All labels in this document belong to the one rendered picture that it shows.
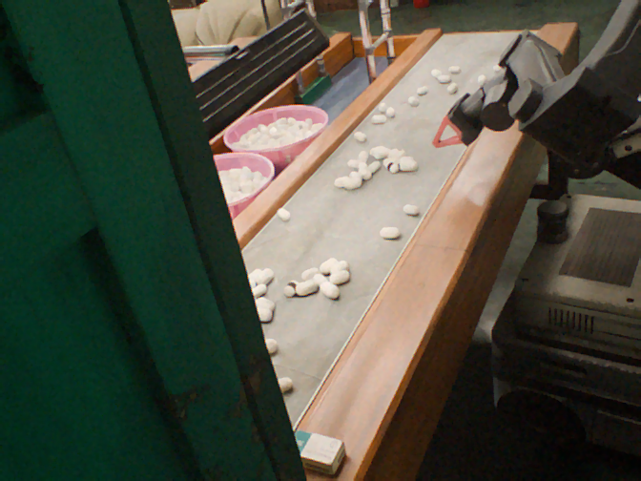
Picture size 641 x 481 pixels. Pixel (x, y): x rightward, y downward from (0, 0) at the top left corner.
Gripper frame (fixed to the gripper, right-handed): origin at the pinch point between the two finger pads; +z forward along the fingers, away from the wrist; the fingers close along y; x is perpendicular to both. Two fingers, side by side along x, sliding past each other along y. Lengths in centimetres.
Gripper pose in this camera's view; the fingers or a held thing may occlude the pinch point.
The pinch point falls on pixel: (437, 142)
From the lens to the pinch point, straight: 128.8
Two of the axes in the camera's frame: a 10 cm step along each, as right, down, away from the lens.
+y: -4.3, 5.5, -7.2
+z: -5.8, 4.5, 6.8
